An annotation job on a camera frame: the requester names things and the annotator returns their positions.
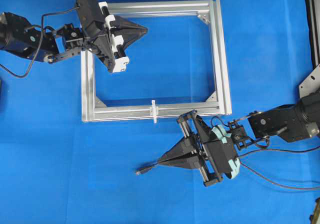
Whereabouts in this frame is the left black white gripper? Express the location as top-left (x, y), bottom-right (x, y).
top-left (75, 0), bottom-right (148, 73)

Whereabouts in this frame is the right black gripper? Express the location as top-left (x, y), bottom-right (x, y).
top-left (159, 110), bottom-right (240, 186)

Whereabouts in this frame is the black USB wire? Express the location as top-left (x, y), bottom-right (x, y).
top-left (134, 148), bottom-right (320, 191)

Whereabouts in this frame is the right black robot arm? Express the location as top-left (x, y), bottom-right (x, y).
top-left (157, 90), bottom-right (320, 186)

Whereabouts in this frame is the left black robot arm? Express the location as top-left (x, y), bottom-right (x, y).
top-left (0, 0), bottom-right (148, 73)

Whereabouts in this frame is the black metal stand right edge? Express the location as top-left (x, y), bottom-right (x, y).
top-left (298, 0), bottom-right (320, 98)

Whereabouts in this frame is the white string loop holder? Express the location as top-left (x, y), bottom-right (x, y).
top-left (149, 99), bottom-right (159, 124)

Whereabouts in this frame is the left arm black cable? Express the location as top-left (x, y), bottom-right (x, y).
top-left (0, 6), bottom-right (81, 78)

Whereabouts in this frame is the aluminium extrusion frame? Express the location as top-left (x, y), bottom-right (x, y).
top-left (81, 0), bottom-right (232, 122)

